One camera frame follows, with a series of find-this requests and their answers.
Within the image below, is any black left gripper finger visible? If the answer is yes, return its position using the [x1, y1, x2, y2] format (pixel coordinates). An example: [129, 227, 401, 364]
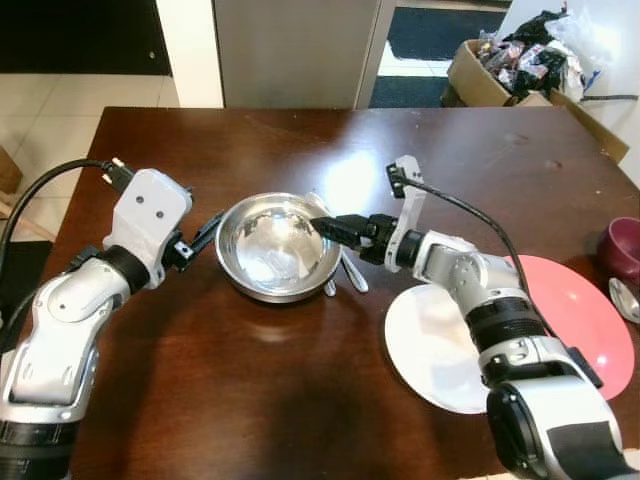
[192, 210, 227, 257]

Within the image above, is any stainless steel bowl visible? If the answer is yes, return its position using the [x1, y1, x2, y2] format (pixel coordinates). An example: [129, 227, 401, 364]
[215, 192, 343, 305]

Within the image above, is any maroon cup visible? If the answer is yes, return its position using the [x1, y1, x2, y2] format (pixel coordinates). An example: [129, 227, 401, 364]
[598, 217, 640, 282]

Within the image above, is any large steel spoon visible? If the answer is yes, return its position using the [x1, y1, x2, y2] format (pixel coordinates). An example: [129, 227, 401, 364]
[608, 278, 640, 323]

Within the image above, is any white plate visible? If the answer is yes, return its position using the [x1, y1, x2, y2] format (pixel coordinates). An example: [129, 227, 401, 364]
[385, 285, 493, 415]

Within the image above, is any pink plate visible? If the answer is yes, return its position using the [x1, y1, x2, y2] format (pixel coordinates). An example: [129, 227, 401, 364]
[505, 255, 637, 400]

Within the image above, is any white pillar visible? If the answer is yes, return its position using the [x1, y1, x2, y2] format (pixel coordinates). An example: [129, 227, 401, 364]
[154, 0, 225, 109]

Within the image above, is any grey door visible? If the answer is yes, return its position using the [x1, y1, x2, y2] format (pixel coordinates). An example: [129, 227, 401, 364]
[212, 0, 397, 110]

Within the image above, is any brown cardboard box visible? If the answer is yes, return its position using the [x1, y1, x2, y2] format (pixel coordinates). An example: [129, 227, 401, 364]
[446, 38, 631, 163]

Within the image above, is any black door mat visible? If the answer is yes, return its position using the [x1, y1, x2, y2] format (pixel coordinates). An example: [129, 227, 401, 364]
[369, 5, 513, 110]

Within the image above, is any clear white plastic bag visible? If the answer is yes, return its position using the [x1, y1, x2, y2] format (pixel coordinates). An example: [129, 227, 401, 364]
[548, 3, 619, 81]

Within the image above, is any black plastic bag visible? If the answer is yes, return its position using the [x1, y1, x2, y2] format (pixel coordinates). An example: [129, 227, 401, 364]
[498, 9, 573, 76]

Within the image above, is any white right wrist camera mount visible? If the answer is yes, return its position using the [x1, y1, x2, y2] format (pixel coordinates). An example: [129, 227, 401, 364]
[386, 155, 427, 273]

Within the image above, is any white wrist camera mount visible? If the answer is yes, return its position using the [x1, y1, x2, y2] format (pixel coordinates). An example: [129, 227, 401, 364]
[386, 155, 427, 273]
[104, 169, 193, 291]

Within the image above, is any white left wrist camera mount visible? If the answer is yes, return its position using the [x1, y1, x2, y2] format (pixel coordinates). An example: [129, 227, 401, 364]
[104, 169, 193, 291]

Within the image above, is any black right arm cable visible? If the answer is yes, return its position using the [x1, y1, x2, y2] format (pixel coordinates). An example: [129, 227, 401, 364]
[387, 163, 607, 391]

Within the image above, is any black floor cable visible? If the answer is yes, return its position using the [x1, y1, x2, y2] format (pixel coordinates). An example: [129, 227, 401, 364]
[584, 93, 640, 105]

